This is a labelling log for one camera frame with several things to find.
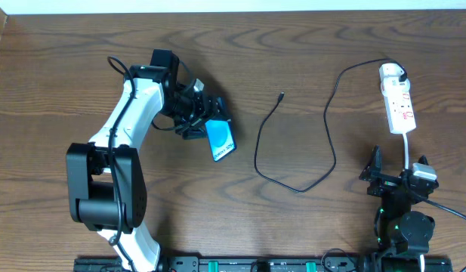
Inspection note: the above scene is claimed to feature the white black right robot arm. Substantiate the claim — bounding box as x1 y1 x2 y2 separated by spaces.
358 145 439 271

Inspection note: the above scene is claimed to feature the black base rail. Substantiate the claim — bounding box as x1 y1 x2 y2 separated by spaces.
72 255 454 272

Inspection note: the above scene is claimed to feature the white power strip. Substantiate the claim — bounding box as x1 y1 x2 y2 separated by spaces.
381 80 416 134

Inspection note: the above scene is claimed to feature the white USB charger plug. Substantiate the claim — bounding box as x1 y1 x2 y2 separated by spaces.
379 63 408 82

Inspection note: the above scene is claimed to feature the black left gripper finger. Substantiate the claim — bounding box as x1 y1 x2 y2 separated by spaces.
215 97 230 122
175 123 207 140

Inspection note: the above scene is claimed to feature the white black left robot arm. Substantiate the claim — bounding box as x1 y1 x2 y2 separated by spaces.
66 49 236 271

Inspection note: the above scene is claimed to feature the blue Galaxy smartphone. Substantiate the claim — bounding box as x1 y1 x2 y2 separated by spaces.
205 119 236 162

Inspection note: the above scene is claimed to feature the black USB charging cable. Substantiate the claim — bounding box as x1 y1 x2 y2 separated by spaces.
253 57 409 193

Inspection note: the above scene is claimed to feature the white power strip cord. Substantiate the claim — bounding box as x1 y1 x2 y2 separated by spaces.
401 131 410 170

